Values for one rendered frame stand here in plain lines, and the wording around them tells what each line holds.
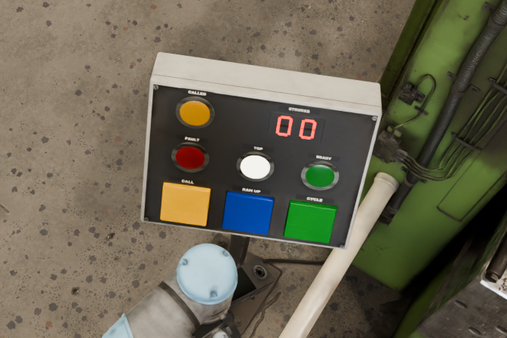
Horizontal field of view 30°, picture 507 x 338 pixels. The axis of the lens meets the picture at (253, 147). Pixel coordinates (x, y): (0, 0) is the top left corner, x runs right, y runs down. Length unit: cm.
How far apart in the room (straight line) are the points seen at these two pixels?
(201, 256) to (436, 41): 53
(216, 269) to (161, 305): 8
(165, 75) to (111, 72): 134
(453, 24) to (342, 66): 136
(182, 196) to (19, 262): 112
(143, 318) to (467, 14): 62
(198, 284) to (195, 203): 33
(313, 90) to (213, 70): 15
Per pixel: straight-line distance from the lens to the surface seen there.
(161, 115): 141
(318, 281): 187
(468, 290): 170
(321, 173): 144
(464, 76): 149
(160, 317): 119
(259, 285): 140
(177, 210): 151
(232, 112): 139
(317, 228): 151
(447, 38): 146
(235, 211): 150
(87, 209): 257
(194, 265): 119
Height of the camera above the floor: 244
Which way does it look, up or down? 68 degrees down
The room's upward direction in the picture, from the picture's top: 11 degrees clockwise
